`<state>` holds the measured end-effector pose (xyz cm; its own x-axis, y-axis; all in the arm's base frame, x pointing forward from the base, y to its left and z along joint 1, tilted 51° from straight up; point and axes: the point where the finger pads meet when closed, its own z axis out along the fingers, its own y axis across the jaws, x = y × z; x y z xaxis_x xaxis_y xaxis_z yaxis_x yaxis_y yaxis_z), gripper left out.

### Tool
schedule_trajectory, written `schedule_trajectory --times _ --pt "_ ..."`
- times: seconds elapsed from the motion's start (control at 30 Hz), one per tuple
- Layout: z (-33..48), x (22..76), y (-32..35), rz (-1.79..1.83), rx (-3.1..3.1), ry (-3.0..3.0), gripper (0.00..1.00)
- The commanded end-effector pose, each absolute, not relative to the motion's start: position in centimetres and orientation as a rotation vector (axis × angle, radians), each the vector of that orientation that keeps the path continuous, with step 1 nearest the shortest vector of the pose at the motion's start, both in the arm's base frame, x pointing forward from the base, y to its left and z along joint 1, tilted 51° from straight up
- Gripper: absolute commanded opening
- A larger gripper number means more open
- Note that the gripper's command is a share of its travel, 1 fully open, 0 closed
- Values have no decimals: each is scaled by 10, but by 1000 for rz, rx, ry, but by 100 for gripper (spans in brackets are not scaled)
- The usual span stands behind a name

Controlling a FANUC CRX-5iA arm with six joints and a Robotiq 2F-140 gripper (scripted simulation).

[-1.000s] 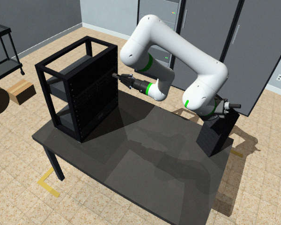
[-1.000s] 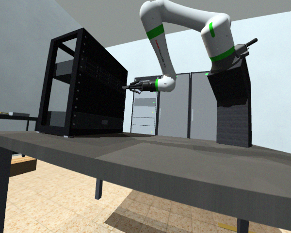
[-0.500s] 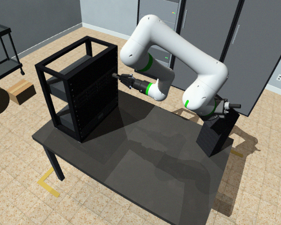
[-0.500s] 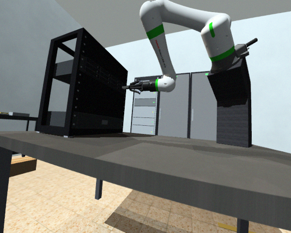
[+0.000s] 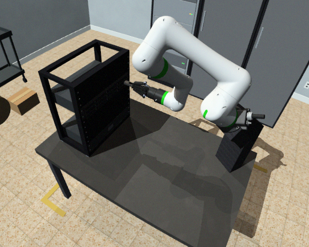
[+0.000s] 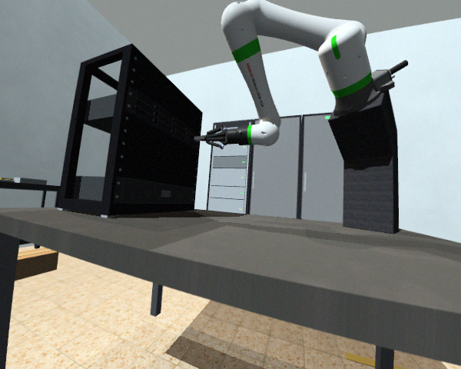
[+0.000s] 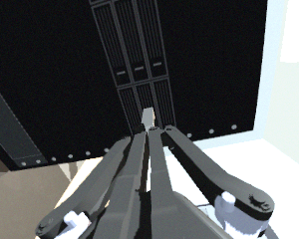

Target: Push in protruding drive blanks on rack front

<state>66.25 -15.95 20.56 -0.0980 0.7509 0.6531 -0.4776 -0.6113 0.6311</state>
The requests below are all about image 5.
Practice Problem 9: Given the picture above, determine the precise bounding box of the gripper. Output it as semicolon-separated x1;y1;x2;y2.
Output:
124;80;157;99

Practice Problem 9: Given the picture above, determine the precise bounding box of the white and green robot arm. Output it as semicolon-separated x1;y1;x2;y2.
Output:
132;16;265;132

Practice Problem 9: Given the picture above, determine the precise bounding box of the black server rack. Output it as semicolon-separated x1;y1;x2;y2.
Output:
38;39;130;157

